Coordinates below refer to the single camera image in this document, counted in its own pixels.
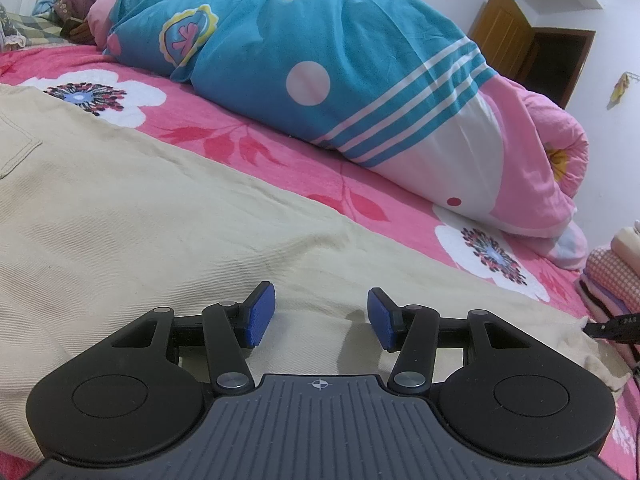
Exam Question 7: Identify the folded clothes stack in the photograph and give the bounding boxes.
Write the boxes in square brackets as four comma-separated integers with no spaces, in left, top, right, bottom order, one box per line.
[575,221,640,373]

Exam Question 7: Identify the beige trousers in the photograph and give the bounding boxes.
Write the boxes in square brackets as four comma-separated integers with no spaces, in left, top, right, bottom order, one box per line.
[1,86,630,462]

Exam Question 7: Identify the blue pink floral quilt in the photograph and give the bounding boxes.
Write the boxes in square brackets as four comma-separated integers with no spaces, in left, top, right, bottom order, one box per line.
[88,0,588,270]

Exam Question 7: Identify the pink floral bed sheet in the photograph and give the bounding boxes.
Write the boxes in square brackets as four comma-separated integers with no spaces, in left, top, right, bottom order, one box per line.
[1,46,639,479]

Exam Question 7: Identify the brown wooden door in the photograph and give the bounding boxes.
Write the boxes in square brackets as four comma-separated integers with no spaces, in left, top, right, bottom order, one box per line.
[469,0,596,108]

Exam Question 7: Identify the wall sticker decoration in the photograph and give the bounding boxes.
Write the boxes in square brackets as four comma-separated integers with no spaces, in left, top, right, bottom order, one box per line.
[606,72,630,110]

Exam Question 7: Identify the wall hook rack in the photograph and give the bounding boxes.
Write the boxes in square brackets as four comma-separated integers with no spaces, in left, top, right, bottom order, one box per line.
[625,70,640,82]

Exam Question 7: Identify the patterned pillow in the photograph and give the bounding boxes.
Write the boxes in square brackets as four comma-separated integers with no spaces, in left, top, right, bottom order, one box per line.
[1,0,67,53]

